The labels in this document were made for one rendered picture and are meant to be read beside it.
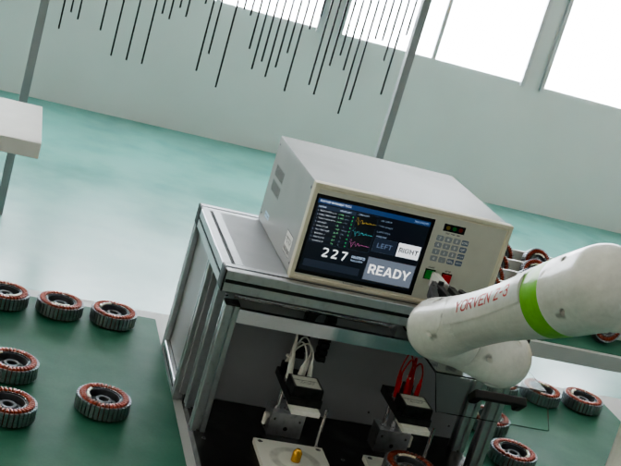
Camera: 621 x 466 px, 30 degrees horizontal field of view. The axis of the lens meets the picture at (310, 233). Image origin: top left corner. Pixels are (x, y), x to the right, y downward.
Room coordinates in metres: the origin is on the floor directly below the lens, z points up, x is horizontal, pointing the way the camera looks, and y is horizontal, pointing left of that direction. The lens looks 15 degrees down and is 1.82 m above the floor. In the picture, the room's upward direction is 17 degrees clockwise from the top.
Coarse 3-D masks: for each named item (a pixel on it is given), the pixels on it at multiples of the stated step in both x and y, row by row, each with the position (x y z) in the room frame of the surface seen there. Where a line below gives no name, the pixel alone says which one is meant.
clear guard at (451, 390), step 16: (432, 368) 2.10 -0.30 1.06; (448, 368) 2.12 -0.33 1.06; (448, 384) 2.07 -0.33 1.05; (464, 384) 2.09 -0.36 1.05; (480, 384) 2.10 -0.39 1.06; (528, 384) 2.16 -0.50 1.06; (448, 400) 2.05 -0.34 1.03; (464, 400) 2.06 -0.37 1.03; (528, 400) 2.12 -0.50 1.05; (544, 400) 2.13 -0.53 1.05; (464, 416) 2.04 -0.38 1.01; (480, 416) 2.06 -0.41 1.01; (496, 416) 2.07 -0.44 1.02; (512, 416) 2.08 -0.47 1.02; (528, 416) 2.10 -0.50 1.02; (544, 416) 2.11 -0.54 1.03
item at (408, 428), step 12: (384, 396) 2.33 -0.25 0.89; (396, 396) 2.28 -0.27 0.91; (408, 396) 2.28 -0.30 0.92; (396, 408) 2.26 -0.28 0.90; (408, 408) 2.23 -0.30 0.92; (420, 408) 2.24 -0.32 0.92; (384, 420) 2.32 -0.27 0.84; (396, 420) 2.25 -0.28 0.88; (408, 420) 2.23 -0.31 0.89; (420, 420) 2.24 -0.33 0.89; (408, 432) 2.21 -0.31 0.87; (420, 432) 2.22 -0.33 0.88
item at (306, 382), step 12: (276, 372) 2.28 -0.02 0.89; (288, 384) 2.20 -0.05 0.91; (300, 384) 2.18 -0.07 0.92; (312, 384) 2.20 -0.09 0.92; (288, 396) 2.16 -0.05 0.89; (300, 396) 2.16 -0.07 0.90; (312, 396) 2.17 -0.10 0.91; (288, 408) 2.16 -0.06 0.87; (300, 408) 2.15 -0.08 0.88; (312, 408) 2.17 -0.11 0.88
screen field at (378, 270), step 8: (368, 264) 2.27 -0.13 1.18; (376, 264) 2.27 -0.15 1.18; (384, 264) 2.28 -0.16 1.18; (392, 264) 2.28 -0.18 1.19; (400, 264) 2.29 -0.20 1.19; (408, 264) 2.29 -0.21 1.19; (368, 272) 2.27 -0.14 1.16; (376, 272) 2.27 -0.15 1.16; (384, 272) 2.28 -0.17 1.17; (392, 272) 2.28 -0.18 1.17; (400, 272) 2.29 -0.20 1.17; (408, 272) 2.29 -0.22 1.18; (376, 280) 2.27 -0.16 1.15; (384, 280) 2.28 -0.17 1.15; (392, 280) 2.28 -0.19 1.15; (400, 280) 2.29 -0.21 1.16; (408, 280) 2.29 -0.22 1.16
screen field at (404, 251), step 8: (376, 240) 2.27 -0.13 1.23; (384, 240) 2.27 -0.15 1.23; (376, 248) 2.27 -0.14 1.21; (384, 248) 2.27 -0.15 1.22; (392, 248) 2.28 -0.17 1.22; (400, 248) 2.28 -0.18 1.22; (408, 248) 2.29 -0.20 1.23; (416, 248) 2.29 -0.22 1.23; (400, 256) 2.28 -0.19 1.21; (408, 256) 2.29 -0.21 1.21; (416, 256) 2.29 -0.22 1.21
